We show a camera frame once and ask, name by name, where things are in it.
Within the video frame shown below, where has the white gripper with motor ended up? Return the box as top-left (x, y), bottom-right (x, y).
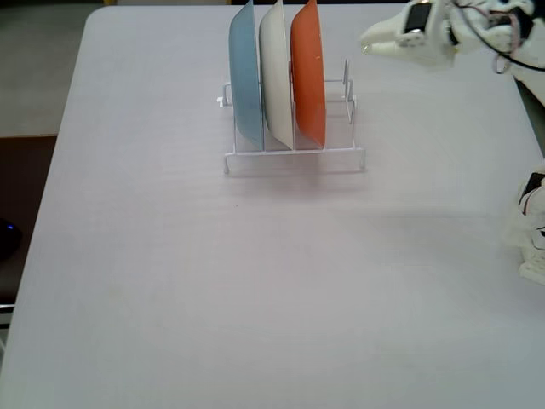
top-left (359, 0), bottom-right (460, 72)

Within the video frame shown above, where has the orange plate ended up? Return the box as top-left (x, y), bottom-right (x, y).
top-left (290, 0), bottom-right (329, 146)

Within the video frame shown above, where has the white plate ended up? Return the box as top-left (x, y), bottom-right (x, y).
top-left (258, 0), bottom-right (295, 151)

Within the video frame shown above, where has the light blue plate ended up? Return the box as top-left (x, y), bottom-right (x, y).
top-left (228, 0), bottom-right (265, 151)

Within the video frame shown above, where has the white wire dish rack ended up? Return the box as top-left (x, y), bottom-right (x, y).
top-left (216, 58), bottom-right (369, 177)

